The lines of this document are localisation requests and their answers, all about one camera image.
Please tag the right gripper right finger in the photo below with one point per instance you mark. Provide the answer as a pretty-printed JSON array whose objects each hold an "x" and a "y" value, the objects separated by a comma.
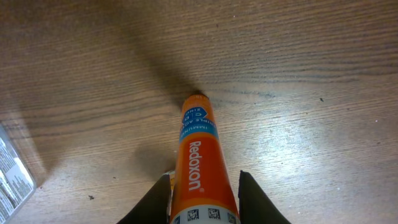
[{"x": 255, "y": 207}]

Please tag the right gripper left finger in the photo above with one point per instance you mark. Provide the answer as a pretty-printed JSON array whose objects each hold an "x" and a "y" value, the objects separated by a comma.
[{"x": 153, "y": 207}]

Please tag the orange Redoxon tube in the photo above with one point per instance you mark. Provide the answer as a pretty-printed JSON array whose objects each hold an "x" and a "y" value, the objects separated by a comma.
[{"x": 202, "y": 191}]

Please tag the small jar gold lid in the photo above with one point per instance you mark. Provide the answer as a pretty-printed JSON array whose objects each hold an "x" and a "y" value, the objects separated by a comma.
[{"x": 17, "y": 183}]

